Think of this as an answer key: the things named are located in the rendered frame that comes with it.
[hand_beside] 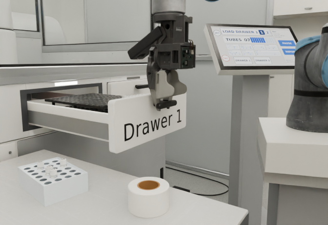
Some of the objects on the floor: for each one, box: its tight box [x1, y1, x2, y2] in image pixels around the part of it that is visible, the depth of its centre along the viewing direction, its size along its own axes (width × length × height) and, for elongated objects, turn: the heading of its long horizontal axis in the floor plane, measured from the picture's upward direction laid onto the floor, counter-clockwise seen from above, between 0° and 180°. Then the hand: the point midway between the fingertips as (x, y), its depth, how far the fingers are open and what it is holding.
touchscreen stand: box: [228, 75, 269, 225], centre depth 160 cm, size 50×45×102 cm
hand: (160, 104), depth 68 cm, fingers closed on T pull, 3 cm apart
